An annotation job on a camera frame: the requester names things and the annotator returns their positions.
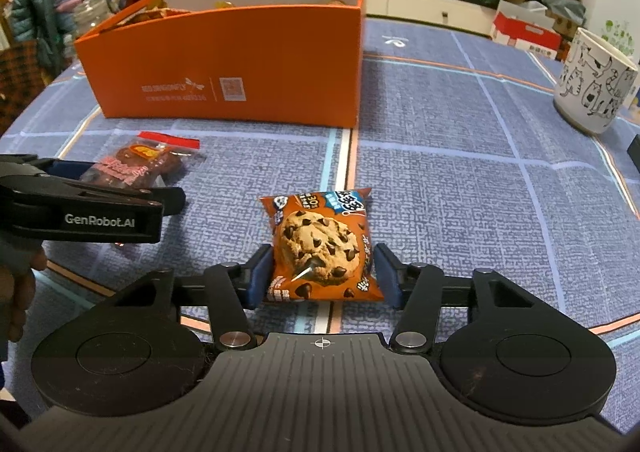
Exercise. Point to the white cat print mug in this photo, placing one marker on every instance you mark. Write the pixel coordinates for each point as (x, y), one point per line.
(595, 76)

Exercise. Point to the red white carton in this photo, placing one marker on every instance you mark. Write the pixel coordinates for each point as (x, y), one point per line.
(527, 34)

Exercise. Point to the brown cake packet red seal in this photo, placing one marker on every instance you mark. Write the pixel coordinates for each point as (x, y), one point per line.
(135, 161)

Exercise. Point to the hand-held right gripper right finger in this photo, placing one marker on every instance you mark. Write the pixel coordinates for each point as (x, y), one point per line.
(387, 282)

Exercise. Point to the orange cookie packet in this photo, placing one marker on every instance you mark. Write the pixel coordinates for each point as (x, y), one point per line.
(320, 244)

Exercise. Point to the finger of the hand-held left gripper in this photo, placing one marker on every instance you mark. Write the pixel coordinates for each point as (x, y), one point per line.
(75, 169)
(160, 196)

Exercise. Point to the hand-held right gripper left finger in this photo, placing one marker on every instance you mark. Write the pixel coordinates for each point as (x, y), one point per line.
(260, 277)

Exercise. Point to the person's left hand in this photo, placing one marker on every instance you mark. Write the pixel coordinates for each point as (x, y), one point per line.
(20, 302)

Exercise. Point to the small black device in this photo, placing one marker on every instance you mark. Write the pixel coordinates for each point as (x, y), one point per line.
(635, 149)

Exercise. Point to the orange cardboard box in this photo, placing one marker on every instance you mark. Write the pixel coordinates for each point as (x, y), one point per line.
(225, 66)

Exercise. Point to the glass jar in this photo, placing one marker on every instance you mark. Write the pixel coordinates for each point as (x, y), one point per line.
(92, 16)

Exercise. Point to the plaid chair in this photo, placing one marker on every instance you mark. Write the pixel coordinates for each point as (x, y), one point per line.
(22, 81)

